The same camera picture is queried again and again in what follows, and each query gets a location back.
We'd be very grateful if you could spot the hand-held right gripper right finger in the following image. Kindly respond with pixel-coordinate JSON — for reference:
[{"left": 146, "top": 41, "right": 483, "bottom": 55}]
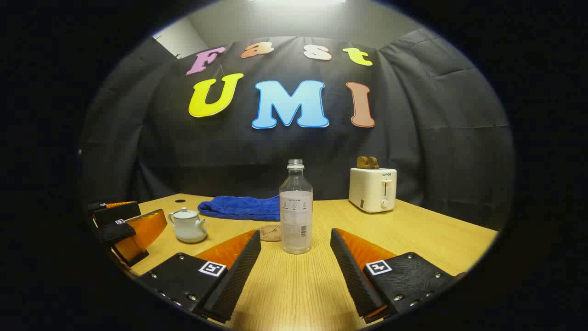
[{"left": 330, "top": 228, "right": 464, "bottom": 324}]

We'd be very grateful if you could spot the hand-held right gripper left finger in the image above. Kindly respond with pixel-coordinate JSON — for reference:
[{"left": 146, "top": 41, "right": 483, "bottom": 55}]
[{"left": 138, "top": 229, "right": 262, "bottom": 324}]

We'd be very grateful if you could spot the round wooden coaster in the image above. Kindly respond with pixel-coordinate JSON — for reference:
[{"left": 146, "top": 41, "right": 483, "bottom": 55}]
[{"left": 259, "top": 225, "right": 283, "bottom": 243}]

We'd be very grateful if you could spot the white teacup with spout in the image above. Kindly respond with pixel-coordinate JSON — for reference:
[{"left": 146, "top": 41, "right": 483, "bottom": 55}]
[{"left": 168, "top": 211, "right": 208, "bottom": 243}]

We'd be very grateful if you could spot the clear plastic water bottle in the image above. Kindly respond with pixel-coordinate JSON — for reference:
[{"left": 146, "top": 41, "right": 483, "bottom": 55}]
[{"left": 279, "top": 159, "right": 314, "bottom": 255}]

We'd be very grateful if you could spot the blue towel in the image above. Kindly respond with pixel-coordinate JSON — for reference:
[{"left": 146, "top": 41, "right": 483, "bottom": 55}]
[{"left": 198, "top": 195, "right": 282, "bottom": 222}]

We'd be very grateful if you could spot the white toaster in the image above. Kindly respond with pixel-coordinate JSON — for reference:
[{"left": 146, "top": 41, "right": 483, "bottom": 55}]
[{"left": 348, "top": 167, "right": 398, "bottom": 214}]

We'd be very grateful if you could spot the black backdrop cloth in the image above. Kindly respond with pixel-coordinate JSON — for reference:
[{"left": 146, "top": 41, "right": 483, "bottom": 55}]
[{"left": 78, "top": 29, "right": 515, "bottom": 230}]

